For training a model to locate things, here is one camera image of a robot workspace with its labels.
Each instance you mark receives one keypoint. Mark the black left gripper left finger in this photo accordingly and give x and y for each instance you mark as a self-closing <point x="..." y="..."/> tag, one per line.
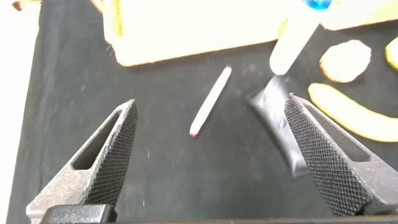
<point x="105" y="155"/>

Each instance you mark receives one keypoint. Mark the yellow lemon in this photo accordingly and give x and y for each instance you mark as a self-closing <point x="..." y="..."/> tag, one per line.
<point x="393" y="53"/>

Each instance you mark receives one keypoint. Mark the white marker pink ends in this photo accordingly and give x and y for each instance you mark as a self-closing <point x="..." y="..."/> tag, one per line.
<point x="211" y="99"/>

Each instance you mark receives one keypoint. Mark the white bottle blue cap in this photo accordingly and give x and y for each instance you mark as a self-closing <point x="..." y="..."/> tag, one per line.
<point x="290" y="46"/>

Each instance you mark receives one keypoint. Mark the yellow banana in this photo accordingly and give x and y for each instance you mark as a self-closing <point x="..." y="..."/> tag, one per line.
<point x="348" y="112"/>

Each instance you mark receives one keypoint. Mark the pink round bun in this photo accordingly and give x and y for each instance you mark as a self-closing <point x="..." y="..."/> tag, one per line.
<point x="345" y="60"/>

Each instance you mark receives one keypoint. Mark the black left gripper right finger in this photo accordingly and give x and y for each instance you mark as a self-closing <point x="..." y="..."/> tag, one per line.
<point x="335" y="161"/>

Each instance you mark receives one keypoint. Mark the black table cloth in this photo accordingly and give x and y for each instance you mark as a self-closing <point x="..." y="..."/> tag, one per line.
<point x="171" y="171"/>

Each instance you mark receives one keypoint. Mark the black curved plastic object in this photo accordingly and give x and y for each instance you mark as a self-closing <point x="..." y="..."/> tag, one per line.
<point x="273" y="105"/>

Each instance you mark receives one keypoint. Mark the wicker basket with toiletries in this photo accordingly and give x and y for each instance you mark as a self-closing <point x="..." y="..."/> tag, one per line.
<point x="186" y="31"/>

